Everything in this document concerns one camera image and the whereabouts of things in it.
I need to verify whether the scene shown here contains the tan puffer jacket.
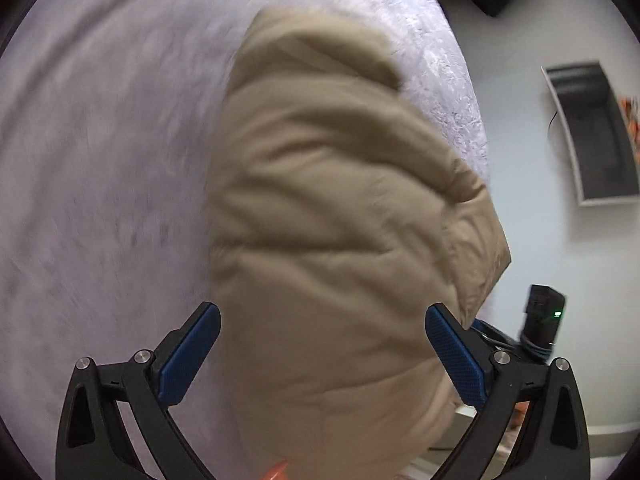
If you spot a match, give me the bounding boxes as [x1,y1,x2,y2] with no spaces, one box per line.
[206,6,513,480]

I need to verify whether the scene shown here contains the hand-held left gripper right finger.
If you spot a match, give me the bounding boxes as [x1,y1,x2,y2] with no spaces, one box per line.
[425,303,591,480]

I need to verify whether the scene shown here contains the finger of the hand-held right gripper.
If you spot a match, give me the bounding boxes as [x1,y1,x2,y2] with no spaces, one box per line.
[469,318,525,358]

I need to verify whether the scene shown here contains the orange patterned item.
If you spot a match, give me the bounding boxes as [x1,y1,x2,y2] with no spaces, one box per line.
[619,96,640,163]

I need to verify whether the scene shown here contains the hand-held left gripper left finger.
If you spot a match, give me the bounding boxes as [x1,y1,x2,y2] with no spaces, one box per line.
[55,301,222,480]

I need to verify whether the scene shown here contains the grey open box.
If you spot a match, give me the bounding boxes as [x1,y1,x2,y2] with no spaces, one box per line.
[541,61,640,207]

